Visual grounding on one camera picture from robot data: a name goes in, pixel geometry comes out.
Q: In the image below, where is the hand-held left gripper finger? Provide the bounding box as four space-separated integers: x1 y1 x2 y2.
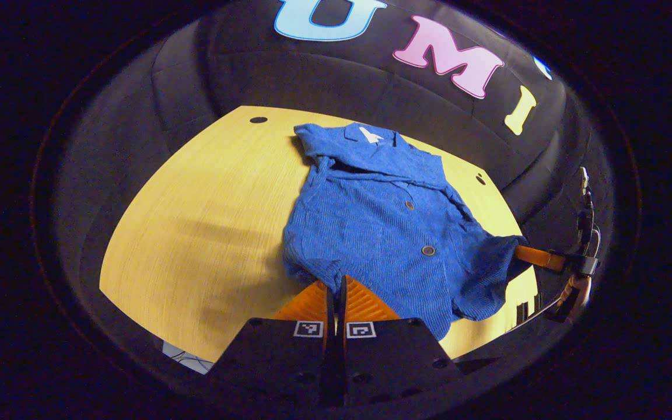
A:
336 275 465 409
211 280 337 409

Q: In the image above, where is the blue corduroy shirt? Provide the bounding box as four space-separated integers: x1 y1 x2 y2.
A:
282 122 532 341

